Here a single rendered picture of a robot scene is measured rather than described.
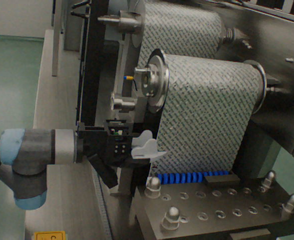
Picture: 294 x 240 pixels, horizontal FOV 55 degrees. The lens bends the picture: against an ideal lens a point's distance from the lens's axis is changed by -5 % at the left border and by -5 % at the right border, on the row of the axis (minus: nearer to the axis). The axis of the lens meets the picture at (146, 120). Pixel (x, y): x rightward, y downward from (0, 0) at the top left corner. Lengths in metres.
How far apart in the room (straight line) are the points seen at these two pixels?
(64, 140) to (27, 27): 5.68
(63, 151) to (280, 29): 0.62
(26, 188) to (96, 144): 0.18
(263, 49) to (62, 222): 0.71
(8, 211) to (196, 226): 1.62
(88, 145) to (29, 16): 5.64
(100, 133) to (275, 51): 0.51
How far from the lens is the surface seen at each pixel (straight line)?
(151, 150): 0.67
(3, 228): 2.01
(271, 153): 1.11
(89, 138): 0.63
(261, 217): 0.73
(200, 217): 0.67
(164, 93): 0.62
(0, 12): 6.27
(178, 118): 0.67
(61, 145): 0.62
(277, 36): 0.86
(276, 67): 0.84
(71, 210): 0.81
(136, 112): 0.72
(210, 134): 0.74
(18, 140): 0.62
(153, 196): 0.67
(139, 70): 0.67
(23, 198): 0.70
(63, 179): 0.90
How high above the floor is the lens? 1.47
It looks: 26 degrees down
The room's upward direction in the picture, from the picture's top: 11 degrees clockwise
